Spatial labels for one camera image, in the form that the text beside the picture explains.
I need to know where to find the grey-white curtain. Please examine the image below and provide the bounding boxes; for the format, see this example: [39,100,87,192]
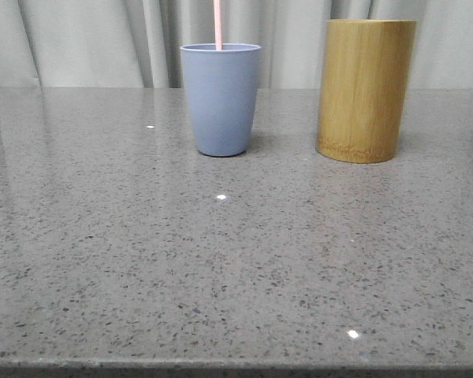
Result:
[0,1,473,89]

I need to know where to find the blue plastic cup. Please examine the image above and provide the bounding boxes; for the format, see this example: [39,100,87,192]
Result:
[180,43,262,157]

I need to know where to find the bamboo cylinder holder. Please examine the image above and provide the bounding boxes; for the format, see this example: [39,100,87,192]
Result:
[316,19,416,163]

